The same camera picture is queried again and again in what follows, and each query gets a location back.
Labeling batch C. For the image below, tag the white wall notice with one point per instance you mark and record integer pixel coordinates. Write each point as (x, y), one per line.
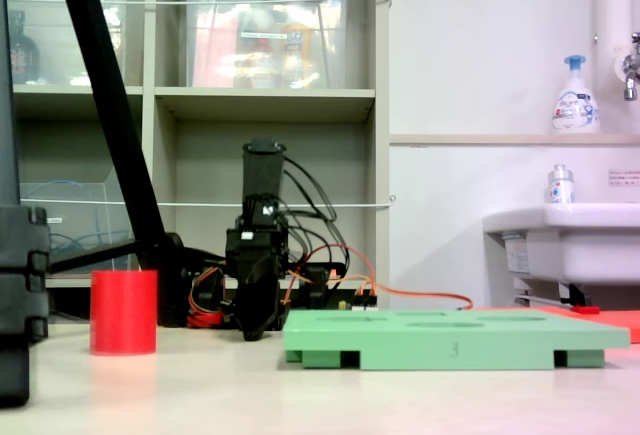
(625, 177)

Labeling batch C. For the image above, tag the notched black tripod leg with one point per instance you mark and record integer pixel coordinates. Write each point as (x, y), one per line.
(20, 265)

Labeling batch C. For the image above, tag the small circuit board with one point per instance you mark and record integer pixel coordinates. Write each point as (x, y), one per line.
(365, 305)

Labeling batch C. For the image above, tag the black tripod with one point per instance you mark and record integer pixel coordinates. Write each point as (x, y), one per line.
(107, 90)

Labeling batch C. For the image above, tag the green shape sorting board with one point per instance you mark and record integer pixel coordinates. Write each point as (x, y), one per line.
(425, 350)

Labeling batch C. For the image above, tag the beige shelf unit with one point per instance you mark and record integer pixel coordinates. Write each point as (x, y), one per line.
(300, 100)

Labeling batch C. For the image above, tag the small clear sanitizer bottle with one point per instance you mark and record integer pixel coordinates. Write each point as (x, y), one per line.
(561, 187)

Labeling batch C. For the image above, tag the white foam soap bottle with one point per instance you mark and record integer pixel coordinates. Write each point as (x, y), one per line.
(575, 105)

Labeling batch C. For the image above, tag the dark glass bottle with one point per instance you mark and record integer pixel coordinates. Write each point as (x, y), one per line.
(22, 55)

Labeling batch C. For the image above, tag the white wall pipe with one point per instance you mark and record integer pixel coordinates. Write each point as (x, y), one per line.
(612, 5)

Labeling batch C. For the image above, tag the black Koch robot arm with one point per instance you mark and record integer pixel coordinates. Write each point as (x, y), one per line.
(262, 170)

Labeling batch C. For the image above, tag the bottle with pink cap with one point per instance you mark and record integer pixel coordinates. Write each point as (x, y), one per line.
(296, 40)

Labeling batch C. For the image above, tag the large clear storage bin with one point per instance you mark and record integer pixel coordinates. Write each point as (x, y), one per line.
(225, 55)

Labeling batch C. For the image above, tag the white sink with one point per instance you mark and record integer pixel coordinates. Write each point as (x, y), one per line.
(575, 245)

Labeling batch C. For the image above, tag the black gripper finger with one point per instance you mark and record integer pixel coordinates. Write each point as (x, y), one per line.
(272, 295)
(252, 310)

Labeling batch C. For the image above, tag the clear bin with bottles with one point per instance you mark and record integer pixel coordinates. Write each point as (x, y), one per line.
(55, 45)

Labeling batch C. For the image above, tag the metal faucet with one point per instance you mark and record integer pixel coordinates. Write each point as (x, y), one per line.
(631, 67)

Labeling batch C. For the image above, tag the red cylinder block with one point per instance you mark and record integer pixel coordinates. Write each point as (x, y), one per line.
(124, 312)

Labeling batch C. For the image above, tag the red arm base mount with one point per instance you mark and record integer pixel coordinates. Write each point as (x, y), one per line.
(205, 319)

